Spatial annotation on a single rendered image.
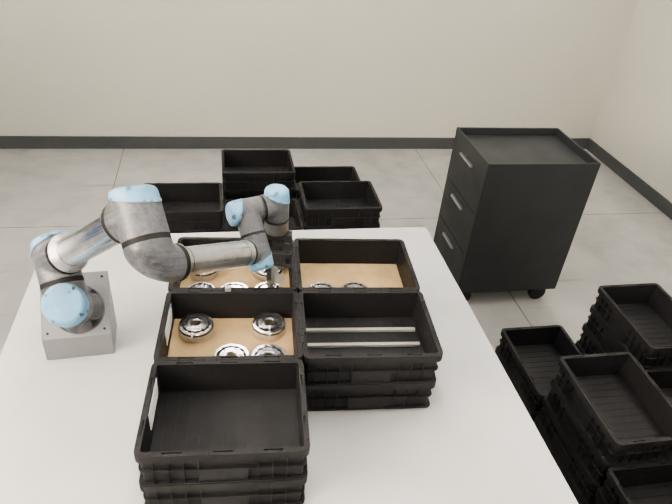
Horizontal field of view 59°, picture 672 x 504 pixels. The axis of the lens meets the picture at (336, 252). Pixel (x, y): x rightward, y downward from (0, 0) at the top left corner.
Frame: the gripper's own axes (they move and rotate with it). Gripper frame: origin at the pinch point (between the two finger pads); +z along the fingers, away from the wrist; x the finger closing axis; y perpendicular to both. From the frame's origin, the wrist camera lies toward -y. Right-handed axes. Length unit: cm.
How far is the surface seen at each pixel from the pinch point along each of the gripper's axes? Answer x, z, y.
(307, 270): 13.9, 4.8, 12.9
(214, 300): -14.1, -2.4, -15.7
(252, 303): -13.1, -1.1, -4.1
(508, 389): -27, 18, 79
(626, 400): -10, 39, 133
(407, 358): -38, -4, 41
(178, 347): -27.9, 4.8, -24.5
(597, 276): 137, 88, 197
